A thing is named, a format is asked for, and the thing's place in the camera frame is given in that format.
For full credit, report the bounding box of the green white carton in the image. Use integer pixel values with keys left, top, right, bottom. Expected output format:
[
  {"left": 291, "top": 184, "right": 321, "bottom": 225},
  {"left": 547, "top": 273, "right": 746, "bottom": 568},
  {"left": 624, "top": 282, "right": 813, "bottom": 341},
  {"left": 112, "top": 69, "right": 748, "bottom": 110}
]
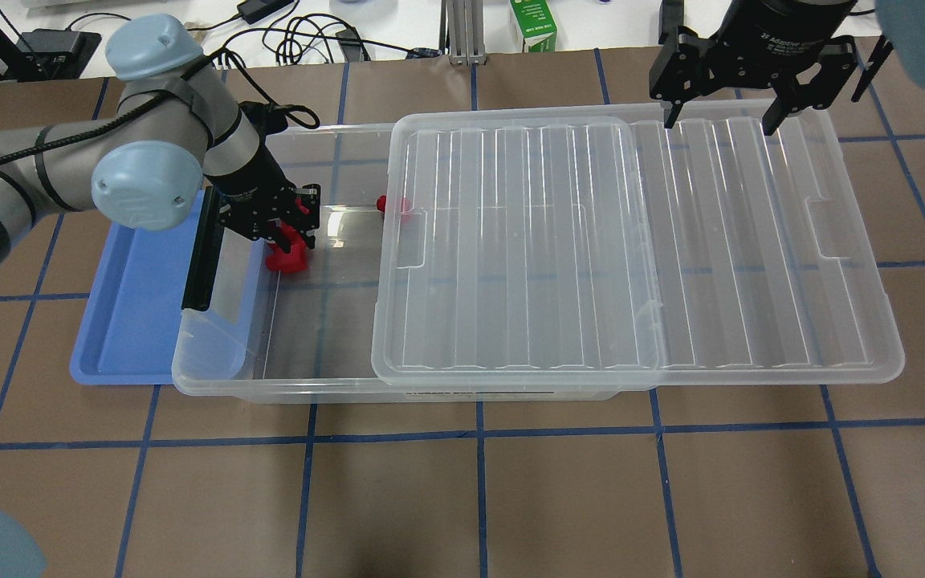
[{"left": 507, "top": 0, "right": 559, "bottom": 54}]

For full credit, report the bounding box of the aluminium frame post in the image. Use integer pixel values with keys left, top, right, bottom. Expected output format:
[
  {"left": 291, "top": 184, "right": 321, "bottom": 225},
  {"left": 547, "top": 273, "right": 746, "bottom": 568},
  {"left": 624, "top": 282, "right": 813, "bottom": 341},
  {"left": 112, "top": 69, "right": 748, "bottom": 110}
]
[{"left": 440, "top": 0, "right": 487, "bottom": 66}]

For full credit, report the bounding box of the black power adapter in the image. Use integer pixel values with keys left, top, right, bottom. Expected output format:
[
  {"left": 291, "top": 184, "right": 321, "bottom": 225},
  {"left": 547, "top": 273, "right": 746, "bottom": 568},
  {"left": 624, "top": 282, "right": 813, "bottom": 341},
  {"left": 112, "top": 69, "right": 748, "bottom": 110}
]
[{"left": 236, "top": 0, "right": 296, "bottom": 23}]

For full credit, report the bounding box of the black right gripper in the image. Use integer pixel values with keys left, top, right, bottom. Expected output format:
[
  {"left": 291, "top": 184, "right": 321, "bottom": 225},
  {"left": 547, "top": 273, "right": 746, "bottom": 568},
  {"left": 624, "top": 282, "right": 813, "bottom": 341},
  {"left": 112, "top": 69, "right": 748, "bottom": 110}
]
[{"left": 649, "top": 1, "right": 858, "bottom": 136}]

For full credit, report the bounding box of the clear plastic box lid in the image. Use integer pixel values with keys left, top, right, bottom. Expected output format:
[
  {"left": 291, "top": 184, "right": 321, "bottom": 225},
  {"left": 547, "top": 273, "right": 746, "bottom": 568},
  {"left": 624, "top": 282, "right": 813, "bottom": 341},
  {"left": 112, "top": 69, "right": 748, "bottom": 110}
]
[{"left": 371, "top": 100, "right": 904, "bottom": 395}]

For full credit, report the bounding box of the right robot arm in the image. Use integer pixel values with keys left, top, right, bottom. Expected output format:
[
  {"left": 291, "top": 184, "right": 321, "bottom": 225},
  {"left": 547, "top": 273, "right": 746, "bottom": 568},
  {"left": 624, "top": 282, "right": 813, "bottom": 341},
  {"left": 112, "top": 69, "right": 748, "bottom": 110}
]
[{"left": 647, "top": 1, "right": 925, "bottom": 136}]

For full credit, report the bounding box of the blue plastic tray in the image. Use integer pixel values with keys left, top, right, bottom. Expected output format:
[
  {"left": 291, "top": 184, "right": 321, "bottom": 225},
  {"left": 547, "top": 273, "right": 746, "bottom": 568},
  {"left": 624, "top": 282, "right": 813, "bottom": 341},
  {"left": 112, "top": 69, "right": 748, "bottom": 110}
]
[{"left": 69, "top": 189, "right": 271, "bottom": 386}]

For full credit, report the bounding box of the clear plastic storage box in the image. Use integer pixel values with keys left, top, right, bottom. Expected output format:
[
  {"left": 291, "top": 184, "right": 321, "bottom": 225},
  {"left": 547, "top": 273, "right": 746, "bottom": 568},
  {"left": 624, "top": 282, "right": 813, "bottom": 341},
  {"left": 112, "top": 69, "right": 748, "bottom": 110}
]
[{"left": 176, "top": 115, "right": 673, "bottom": 404}]

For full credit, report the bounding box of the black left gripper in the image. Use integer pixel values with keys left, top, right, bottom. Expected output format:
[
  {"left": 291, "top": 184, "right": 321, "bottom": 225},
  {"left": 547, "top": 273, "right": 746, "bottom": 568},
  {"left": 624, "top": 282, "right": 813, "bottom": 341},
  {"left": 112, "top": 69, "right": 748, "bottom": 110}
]
[{"left": 210, "top": 157, "right": 322, "bottom": 251}]

